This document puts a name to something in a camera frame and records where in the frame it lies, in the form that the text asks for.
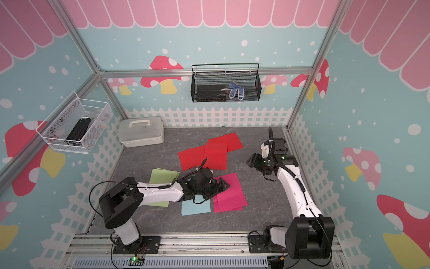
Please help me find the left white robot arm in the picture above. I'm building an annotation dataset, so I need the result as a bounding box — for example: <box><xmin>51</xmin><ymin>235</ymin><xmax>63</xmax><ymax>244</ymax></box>
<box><xmin>99</xmin><ymin>159</ymin><xmax>230</xmax><ymax>254</ymax></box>

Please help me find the black box in mesh basket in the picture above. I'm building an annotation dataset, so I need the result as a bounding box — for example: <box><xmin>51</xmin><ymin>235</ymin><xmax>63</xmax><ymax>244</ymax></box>
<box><xmin>193</xmin><ymin>85</ymin><xmax>227</xmax><ymax>103</ymax></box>

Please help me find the white plastic storage box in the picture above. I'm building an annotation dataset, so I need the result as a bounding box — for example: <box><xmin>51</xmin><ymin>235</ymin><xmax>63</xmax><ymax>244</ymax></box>
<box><xmin>118</xmin><ymin>117</ymin><xmax>165</xmax><ymax>148</ymax></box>

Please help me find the blue paper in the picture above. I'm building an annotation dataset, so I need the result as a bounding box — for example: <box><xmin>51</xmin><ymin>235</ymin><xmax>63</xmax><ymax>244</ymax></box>
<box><xmin>181</xmin><ymin>200</ymin><xmax>211</xmax><ymax>216</ymax></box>

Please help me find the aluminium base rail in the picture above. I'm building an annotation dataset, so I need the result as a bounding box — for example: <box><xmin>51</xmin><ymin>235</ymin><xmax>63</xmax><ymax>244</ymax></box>
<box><xmin>60</xmin><ymin>232</ymin><xmax>348</xmax><ymax>269</ymax></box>

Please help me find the magenta paper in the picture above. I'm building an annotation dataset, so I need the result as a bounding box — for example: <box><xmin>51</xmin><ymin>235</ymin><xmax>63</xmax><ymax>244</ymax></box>
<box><xmin>213</xmin><ymin>173</ymin><xmax>248</xmax><ymax>213</ymax></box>
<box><xmin>213</xmin><ymin>189</ymin><xmax>248</xmax><ymax>213</ymax></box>

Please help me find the red paper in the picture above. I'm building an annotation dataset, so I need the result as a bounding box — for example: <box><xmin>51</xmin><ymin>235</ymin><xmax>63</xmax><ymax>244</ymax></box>
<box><xmin>208</xmin><ymin>133</ymin><xmax>244</xmax><ymax>152</ymax></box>
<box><xmin>178</xmin><ymin>146</ymin><xmax>206</xmax><ymax>171</ymax></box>

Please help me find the white wire wall basket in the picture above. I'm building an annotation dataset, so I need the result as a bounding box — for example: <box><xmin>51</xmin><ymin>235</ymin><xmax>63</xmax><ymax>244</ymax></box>
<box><xmin>36</xmin><ymin>92</ymin><xmax>114</xmax><ymax>154</ymax></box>

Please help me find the black mesh wall basket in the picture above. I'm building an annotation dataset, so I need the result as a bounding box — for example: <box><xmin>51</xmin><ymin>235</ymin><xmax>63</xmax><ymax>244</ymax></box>
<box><xmin>190</xmin><ymin>63</ymin><xmax>262</xmax><ymax>103</ymax></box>

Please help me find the black block in wire basket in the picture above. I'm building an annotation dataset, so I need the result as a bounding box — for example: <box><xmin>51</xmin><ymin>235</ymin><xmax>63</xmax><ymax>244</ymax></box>
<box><xmin>65</xmin><ymin>117</ymin><xmax>92</xmax><ymax>146</ymax></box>

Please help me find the large green paper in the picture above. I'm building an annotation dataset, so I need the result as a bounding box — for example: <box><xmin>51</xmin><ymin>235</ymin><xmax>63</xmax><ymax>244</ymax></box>
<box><xmin>147</xmin><ymin>169</ymin><xmax>180</xmax><ymax>207</ymax></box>

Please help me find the blue white item in basket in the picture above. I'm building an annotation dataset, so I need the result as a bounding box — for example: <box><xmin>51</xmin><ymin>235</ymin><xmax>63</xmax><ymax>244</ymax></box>
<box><xmin>218</xmin><ymin>81</ymin><xmax>245</xmax><ymax>101</ymax></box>

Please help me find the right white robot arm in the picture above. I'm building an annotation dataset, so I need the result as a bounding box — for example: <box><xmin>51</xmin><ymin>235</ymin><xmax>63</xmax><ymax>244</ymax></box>
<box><xmin>247</xmin><ymin>128</ymin><xmax>335</xmax><ymax>262</ymax></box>

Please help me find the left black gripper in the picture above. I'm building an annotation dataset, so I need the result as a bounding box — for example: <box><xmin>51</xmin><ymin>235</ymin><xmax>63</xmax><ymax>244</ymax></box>
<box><xmin>196</xmin><ymin>178</ymin><xmax>230</xmax><ymax>200</ymax></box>

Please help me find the green lit circuit board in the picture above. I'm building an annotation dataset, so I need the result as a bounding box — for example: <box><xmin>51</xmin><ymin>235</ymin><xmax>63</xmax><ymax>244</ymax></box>
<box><xmin>128</xmin><ymin>256</ymin><xmax>145</xmax><ymax>267</ymax></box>

